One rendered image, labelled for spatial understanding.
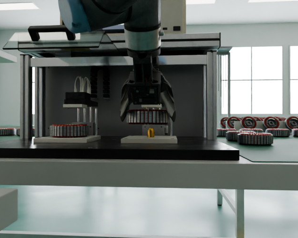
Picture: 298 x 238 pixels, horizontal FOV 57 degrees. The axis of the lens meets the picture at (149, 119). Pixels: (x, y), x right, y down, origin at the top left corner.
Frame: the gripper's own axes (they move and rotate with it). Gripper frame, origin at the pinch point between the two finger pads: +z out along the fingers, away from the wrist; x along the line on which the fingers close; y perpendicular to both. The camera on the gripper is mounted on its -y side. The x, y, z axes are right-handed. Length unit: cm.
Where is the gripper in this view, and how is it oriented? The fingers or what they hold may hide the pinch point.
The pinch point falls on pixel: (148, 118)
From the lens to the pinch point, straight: 71.8
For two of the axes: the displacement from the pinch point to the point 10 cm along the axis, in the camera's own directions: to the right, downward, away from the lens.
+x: 10.0, 0.1, -0.8
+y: -0.7, 5.6, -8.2
